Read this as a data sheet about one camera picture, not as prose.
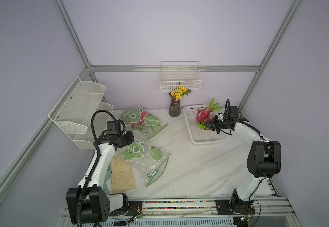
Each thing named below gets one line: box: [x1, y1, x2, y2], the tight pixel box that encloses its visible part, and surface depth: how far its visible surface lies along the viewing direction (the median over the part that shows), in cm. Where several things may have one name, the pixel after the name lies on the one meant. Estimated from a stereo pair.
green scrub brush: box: [103, 165, 113, 195], surface depth 86 cm
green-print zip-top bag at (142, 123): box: [120, 104, 169, 140], surface depth 106 cm
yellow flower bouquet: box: [170, 85, 192, 102], surface depth 100 cm
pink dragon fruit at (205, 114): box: [196, 97, 223, 124], surface depth 106 cm
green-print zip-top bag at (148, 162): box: [120, 139, 171, 188], surface depth 80 cm
